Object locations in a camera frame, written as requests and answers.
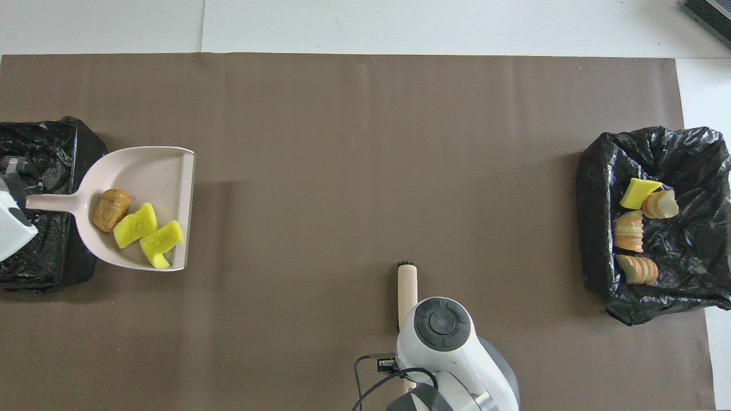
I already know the notched yellow sponge chunk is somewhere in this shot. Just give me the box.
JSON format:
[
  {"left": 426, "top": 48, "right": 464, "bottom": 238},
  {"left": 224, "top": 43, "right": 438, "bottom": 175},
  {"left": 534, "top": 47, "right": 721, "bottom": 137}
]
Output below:
[{"left": 139, "top": 220, "right": 185, "bottom": 269}]

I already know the black bag wrapped box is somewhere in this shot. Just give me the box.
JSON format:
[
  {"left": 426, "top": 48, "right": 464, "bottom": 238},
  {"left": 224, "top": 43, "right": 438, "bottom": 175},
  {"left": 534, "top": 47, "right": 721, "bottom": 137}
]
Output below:
[{"left": 0, "top": 116, "right": 109, "bottom": 293}]

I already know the brown paper table mat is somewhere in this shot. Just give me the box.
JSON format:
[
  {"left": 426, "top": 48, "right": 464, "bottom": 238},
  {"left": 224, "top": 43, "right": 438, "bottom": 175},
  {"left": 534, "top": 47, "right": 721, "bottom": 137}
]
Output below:
[{"left": 0, "top": 53, "right": 716, "bottom": 411}]

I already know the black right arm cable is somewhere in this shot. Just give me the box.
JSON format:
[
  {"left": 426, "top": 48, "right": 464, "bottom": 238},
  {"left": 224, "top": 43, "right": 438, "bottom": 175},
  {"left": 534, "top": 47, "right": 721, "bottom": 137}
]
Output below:
[{"left": 351, "top": 353, "right": 439, "bottom": 411}]

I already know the brown bread roll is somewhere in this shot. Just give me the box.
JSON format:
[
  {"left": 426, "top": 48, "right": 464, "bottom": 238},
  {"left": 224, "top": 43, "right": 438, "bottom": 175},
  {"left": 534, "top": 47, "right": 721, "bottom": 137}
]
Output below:
[{"left": 92, "top": 188, "right": 132, "bottom": 233}]

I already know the dark ribbed device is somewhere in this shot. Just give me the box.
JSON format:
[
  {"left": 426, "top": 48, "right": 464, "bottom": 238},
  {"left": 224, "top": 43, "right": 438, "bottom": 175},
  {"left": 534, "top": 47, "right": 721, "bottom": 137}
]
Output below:
[{"left": 681, "top": 0, "right": 731, "bottom": 49}]

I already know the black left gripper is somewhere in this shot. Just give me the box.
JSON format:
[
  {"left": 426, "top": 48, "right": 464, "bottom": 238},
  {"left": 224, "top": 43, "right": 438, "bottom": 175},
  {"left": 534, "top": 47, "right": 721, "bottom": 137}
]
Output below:
[{"left": 0, "top": 155, "right": 45, "bottom": 209}]

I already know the yellow sponge chunk green edge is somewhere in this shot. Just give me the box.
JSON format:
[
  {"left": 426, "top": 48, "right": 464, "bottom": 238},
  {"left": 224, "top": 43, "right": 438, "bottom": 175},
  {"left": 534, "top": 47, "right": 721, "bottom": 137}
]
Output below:
[{"left": 620, "top": 178, "right": 663, "bottom": 210}]

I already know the black bag lined bin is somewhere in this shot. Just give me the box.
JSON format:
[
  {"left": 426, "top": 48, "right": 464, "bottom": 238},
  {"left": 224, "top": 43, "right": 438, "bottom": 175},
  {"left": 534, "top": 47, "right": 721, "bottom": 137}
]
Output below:
[{"left": 576, "top": 126, "right": 731, "bottom": 327}]

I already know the toy croissant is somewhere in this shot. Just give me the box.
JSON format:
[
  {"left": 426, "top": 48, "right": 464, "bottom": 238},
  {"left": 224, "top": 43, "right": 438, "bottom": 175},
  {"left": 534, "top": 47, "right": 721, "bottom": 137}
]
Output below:
[
  {"left": 614, "top": 210, "right": 644, "bottom": 253},
  {"left": 616, "top": 254, "right": 658, "bottom": 286}
]

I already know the pale bread piece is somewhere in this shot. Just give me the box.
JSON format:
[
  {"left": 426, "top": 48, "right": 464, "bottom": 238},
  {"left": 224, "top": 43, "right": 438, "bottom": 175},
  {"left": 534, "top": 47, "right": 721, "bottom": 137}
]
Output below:
[{"left": 642, "top": 188, "right": 679, "bottom": 219}]

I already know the beige plastic dustpan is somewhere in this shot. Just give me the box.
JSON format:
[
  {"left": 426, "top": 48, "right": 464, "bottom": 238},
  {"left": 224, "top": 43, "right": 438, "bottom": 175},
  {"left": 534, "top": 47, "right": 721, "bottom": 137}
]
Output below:
[{"left": 25, "top": 146, "right": 196, "bottom": 272}]

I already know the beige handled hand brush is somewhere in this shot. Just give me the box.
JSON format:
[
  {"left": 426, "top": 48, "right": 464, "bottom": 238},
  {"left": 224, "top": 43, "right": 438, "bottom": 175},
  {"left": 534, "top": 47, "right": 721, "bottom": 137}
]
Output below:
[{"left": 397, "top": 261, "right": 419, "bottom": 394}]

